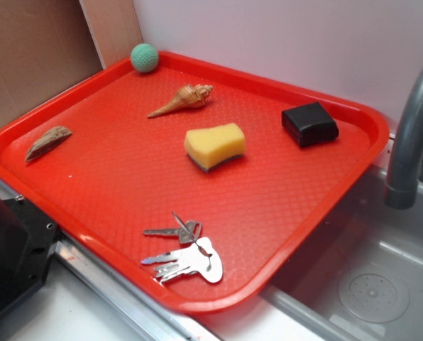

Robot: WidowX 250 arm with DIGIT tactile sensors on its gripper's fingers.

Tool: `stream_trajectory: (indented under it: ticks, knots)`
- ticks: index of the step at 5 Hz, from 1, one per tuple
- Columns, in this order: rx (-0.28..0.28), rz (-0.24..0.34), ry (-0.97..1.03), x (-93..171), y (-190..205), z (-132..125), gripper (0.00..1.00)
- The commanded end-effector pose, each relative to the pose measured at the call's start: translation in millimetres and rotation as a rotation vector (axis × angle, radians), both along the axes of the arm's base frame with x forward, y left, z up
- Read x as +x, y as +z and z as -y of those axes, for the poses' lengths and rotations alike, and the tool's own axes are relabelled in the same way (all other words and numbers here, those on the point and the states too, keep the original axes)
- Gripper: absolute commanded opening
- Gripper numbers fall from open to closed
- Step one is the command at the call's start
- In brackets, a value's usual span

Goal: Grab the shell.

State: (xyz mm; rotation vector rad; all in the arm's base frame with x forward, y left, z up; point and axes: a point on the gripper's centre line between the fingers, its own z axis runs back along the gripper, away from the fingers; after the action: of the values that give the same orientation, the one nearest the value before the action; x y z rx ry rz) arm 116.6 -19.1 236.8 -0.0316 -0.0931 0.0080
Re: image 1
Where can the green textured ball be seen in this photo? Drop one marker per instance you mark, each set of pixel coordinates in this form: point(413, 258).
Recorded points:
point(144, 58)

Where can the small silver key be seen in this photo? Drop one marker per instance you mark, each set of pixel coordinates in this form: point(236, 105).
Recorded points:
point(185, 236)

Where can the brown cardboard panel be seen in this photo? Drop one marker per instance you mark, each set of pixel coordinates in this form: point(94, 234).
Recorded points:
point(46, 47)

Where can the red plastic tray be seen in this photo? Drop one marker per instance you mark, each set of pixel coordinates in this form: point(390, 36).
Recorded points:
point(120, 173)

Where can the brown wood piece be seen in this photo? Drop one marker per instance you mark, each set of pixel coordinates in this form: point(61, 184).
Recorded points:
point(48, 141)

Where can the grey faucet spout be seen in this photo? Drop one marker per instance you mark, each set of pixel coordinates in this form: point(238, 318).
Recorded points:
point(405, 168)

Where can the tan spiral seashell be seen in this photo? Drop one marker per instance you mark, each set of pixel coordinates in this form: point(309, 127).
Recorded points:
point(187, 97)

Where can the grey plastic sink basin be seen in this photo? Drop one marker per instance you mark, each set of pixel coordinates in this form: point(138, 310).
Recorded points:
point(359, 274)

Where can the black rectangular box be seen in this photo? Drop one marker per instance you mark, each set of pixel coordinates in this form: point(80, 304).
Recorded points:
point(309, 124)

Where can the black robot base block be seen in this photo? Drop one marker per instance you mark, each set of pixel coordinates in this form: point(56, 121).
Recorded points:
point(27, 243)

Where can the silver key bunch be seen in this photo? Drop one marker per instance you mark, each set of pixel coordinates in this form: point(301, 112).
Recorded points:
point(198, 258)

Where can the yellow sponge with grey base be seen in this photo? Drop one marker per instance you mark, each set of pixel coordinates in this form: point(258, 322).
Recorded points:
point(210, 147)

